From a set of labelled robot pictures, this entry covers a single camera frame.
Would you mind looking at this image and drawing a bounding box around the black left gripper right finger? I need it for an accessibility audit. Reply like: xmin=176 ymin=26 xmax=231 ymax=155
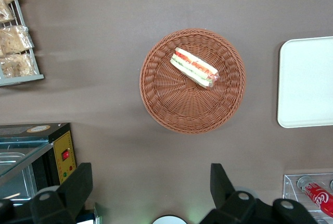
xmin=199 ymin=163 xmax=263 ymax=224

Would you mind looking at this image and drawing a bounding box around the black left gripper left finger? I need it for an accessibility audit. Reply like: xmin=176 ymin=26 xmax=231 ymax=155
xmin=30 ymin=163 xmax=94 ymax=224

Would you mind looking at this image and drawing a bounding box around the triangle sandwich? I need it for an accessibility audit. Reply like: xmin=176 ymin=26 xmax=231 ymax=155
xmin=170 ymin=47 xmax=220 ymax=89

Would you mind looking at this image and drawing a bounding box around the brown round wicker basket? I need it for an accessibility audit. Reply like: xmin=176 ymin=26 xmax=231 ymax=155
xmin=139 ymin=28 xmax=247 ymax=134

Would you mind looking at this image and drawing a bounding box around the cream plastic tray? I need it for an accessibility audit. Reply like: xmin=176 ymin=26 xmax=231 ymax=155
xmin=277 ymin=36 xmax=333 ymax=129

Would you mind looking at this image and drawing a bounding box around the steel warmer pan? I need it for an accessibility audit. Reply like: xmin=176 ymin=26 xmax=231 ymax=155
xmin=0 ymin=152 xmax=39 ymax=205

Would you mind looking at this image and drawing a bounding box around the clear acrylic bottle rack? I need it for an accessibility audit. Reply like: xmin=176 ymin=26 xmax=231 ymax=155
xmin=282 ymin=173 xmax=333 ymax=224

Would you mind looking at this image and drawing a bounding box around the black glass food warmer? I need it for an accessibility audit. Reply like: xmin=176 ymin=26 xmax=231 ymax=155
xmin=0 ymin=122 xmax=78 ymax=208

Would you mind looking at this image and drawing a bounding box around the red cola bottle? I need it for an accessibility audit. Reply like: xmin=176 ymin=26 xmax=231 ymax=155
xmin=297 ymin=176 xmax=333 ymax=216

